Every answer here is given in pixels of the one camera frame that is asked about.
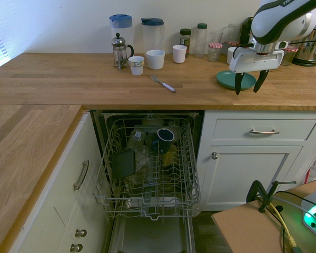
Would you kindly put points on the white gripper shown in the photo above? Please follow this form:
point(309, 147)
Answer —
point(258, 60)

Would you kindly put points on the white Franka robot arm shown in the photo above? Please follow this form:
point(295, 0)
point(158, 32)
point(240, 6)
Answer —
point(274, 21)

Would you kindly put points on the steel dishwasher door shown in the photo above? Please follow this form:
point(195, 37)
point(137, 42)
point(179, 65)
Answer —
point(147, 237)

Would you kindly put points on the green plate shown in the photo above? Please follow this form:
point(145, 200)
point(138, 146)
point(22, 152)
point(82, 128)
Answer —
point(226, 79)

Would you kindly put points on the wide white cup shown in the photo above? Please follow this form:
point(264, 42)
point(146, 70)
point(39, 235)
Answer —
point(231, 55)

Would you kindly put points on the glass jar red checked lid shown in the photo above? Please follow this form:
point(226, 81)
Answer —
point(215, 52)
point(289, 56)

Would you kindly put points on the black bottle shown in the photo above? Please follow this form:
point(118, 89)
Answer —
point(245, 31)

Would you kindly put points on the clear glass tumbler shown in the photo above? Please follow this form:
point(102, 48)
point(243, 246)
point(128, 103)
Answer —
point(216, 37)

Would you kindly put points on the clear bottle green lid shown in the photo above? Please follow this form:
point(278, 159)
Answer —
point(201, 39)

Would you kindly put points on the steel electric kettle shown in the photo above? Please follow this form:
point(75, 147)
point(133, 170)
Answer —
point(309, 50)

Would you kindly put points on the white ribbed cup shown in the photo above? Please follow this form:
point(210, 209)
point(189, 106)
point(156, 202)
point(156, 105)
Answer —
point(179, 54)

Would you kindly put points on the spice jar dark lid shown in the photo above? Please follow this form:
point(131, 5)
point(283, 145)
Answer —
point(185, 39)

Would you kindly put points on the round metal cabinet knob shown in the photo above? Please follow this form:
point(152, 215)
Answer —
point(76, 247)
point(215, 155)
point(81, 233)

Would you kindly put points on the white cabinet with drawer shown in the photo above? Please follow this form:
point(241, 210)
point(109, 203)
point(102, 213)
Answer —
point(252, 179)

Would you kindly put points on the dark blue mug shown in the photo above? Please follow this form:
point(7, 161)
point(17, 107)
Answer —
point(165, 137)

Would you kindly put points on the black screw clamp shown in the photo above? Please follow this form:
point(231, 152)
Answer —
point(252, 188)

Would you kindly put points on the clear pitcher dark blue lid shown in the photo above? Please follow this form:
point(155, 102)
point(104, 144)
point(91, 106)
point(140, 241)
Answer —
point(152, 34)

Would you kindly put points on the patterned paper cup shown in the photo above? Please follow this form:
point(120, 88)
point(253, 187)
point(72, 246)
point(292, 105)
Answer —
point(136, 66)

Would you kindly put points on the clear drinking glass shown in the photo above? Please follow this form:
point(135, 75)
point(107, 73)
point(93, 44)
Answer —
point(137, 139)

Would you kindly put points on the glass french press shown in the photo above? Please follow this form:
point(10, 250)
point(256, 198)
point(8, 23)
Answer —
point(119, 51)

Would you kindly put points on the clear pitcher light blue lid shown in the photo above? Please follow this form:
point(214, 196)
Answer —
point(120, 29)

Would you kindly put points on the black plastic container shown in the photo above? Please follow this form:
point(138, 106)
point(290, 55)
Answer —
point(123, 163)

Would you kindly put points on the white corner cabinet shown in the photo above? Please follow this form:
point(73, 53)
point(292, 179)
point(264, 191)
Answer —
point(63, 210)

